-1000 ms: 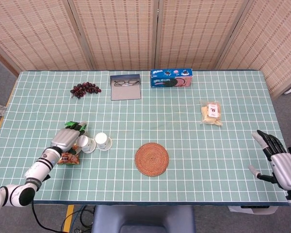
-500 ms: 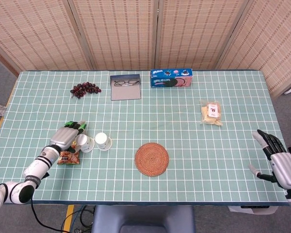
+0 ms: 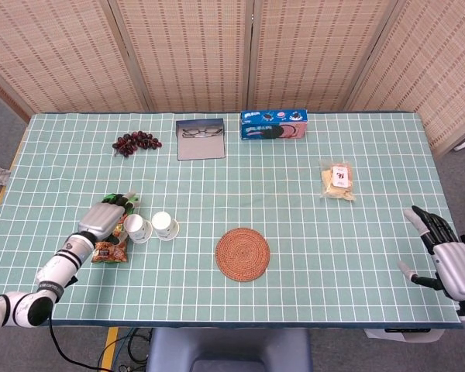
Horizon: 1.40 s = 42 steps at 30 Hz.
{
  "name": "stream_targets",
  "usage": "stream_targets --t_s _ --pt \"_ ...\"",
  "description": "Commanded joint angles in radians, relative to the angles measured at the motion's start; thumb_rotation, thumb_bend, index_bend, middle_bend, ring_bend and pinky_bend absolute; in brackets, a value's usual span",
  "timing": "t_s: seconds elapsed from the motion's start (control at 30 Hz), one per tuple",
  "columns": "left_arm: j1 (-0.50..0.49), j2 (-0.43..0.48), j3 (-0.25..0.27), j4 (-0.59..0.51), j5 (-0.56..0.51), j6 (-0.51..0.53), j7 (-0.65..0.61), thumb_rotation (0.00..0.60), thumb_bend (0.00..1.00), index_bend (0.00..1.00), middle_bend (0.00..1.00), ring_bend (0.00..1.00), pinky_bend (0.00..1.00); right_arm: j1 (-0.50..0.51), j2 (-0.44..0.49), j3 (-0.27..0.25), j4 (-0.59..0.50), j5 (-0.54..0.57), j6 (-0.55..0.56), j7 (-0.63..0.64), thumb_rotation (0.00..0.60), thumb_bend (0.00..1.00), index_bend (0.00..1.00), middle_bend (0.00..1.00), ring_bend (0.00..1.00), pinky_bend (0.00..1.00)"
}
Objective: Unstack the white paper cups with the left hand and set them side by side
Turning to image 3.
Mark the clear bag of crackers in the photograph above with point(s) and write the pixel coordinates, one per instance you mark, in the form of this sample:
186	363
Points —
335	188

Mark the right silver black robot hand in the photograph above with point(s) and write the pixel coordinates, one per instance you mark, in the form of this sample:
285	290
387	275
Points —
455	267

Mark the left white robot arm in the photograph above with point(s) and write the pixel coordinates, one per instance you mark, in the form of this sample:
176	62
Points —
58	267

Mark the green snack bag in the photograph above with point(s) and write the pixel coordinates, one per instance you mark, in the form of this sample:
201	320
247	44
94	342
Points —
108	253

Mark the dark red grape bunch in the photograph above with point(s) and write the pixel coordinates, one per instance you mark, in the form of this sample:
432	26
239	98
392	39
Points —
133	142

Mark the blue grey chair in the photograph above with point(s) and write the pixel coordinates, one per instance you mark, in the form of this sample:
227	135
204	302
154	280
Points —
228	348

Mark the round woven rattan coaster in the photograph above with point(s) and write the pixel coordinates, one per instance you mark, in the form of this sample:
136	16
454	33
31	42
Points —
243	255

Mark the blue Oreo cookie box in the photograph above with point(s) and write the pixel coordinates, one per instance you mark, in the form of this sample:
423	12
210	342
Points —
255	131

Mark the open grey glasses case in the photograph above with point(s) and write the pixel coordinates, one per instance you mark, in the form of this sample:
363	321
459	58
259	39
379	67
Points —
199	149

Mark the white paper cup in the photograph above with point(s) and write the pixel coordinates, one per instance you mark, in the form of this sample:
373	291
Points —
166	228
137	230

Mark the bamboo folding screen panel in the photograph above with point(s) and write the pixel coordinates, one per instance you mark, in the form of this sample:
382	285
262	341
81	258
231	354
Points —
321	54
190	54
441	69
50	58

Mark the thin frame eyeglasses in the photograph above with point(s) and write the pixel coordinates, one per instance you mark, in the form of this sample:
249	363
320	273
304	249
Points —
190	133

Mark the green checked tablecloth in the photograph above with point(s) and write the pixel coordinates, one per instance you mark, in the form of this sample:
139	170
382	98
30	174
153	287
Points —
294	193

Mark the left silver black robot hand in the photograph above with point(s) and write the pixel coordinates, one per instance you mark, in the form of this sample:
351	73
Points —
100	219

